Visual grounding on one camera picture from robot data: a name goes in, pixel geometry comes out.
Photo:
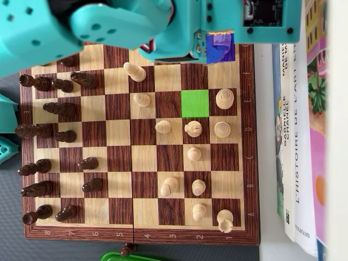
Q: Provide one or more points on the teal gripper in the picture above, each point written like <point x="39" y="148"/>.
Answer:
<point x="199" y="44"/>

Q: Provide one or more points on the light wooden knight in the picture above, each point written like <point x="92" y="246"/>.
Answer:
<point x="193" y="128"/>
<point x="220" y="44"/>

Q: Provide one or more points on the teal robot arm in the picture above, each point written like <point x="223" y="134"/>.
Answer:
<point x="40" y="27"/>

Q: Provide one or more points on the white queen right side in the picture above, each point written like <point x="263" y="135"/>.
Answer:
<point x="225" y="99"/>

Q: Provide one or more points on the blue box with red lettering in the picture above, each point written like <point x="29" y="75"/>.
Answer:
<point x="276" y="81"/>

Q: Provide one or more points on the light wooden bishop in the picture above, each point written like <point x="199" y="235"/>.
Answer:
<point x="135" y="72"/>
<point x="169" y="186"/>

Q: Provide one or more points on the light wooden pawn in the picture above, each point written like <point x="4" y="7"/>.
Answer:
<point x="142" y="100"/>
<point x="198" y="187"/>
<point x="194" y="154"/>
<point x="199" y="211"/>
<point x="163" y="127"/>

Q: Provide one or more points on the dark wooden knight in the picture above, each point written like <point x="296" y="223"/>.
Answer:
<point x="85" y="79"/>
<point x="36" y="189"/>

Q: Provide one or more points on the folding wooden chessboard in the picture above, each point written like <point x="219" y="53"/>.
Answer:
<point x="119" y="133"/>

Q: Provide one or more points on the white Gabrielle Chanel book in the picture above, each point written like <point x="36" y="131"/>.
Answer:
<point x="287" y="163"/>

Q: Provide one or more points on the dark wooden pawn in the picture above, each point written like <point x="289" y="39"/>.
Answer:
<point x="88" y="163"/>
<point x="66" y="213"/>
<point x="127" y="249"/>
<point x="92" y="186"/>
<point x="63" y="85"/>
<point x="66" y="136"/>
<point x="68" y="62"/>

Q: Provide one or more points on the dark wooden rook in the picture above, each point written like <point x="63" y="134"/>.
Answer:
<point x="38" y="214"/>
<point x="38" y="83"/>

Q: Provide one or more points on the light wooden rook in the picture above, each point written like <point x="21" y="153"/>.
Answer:
<point x="225" y="220"/>

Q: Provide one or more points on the green plastic container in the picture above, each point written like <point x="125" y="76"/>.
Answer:
<point x="117" y="257"/>

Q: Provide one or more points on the black camera circuit board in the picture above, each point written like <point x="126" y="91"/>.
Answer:
<point x="263" y="13"/>

